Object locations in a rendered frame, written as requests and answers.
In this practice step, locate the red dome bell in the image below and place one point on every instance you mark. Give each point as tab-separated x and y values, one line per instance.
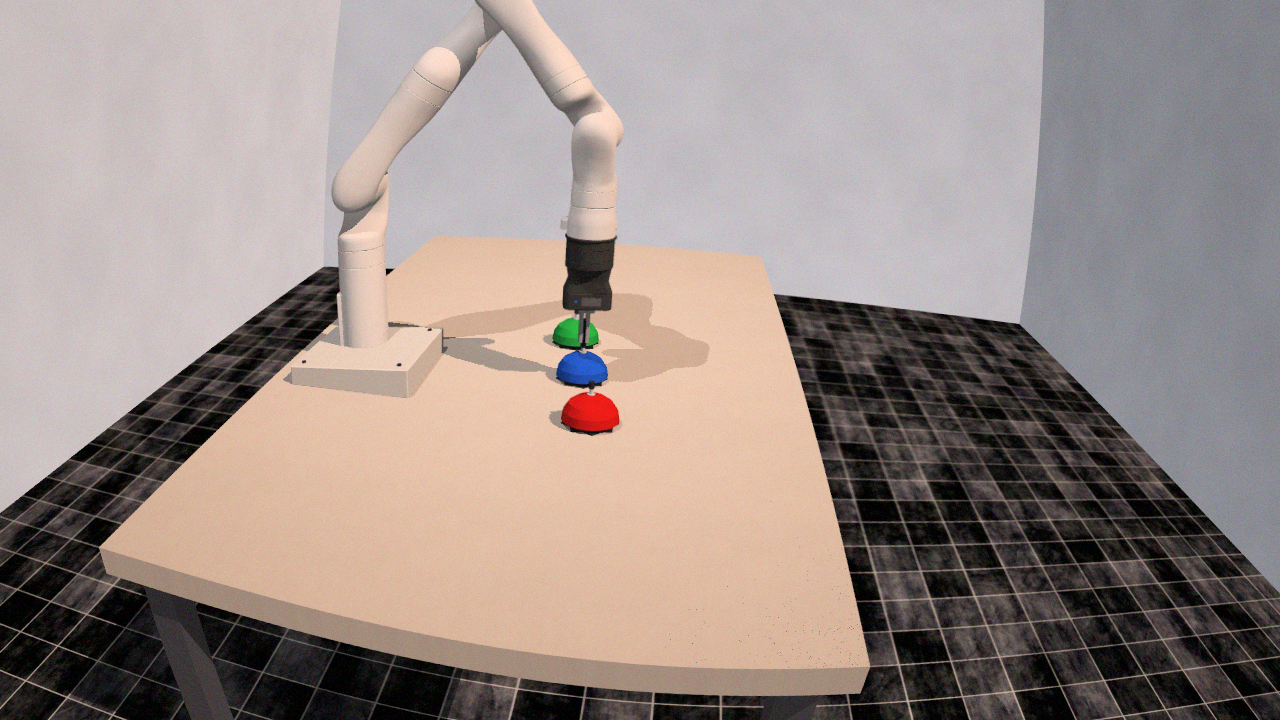
590	413

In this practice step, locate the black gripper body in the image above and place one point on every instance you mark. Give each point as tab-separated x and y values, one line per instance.
589	258

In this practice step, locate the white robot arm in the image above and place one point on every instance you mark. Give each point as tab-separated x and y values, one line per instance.
359	185

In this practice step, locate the blue dome bell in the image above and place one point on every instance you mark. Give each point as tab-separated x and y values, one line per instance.
580	367

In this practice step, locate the green bell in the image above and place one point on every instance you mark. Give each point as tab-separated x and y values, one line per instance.
566	334

